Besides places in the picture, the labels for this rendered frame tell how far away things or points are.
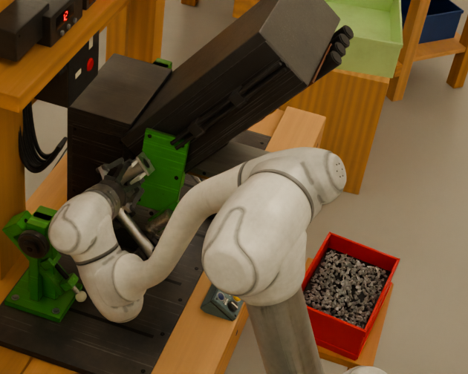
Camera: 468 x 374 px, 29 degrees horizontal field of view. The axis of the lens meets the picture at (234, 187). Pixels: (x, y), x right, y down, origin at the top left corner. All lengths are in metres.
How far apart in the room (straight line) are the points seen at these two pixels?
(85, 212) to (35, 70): 0.32
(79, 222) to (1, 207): 0.41
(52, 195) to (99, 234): 0.74
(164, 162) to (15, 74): 0.50
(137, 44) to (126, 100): 0.67
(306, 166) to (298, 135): 1.42
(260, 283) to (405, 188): 2.98
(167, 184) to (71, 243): 0.47
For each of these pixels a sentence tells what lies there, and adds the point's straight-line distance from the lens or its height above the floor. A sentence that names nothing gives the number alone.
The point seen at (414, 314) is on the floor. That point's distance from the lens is 3.72.
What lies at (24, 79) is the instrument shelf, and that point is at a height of 1.54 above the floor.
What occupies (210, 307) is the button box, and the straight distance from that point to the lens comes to 2.27.
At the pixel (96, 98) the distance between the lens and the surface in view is 2.38.
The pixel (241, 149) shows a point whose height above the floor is 1.13.
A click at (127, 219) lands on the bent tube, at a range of 2.30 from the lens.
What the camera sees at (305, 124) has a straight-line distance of 2.99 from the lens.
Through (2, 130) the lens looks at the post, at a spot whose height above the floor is 1.33.
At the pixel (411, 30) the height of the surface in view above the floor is 0.44.
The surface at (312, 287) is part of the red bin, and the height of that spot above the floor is 0.87.
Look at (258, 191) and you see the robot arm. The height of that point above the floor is 1.67.
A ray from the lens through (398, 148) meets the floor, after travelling 4.57.
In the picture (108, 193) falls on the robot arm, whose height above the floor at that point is 1.29.
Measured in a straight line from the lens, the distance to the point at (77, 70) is 2.14.
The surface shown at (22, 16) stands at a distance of 1.94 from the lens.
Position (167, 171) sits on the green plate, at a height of 1.18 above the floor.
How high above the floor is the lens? 2.58
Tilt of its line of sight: 39 degrees down
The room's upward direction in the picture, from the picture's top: 9 degrees clockwise
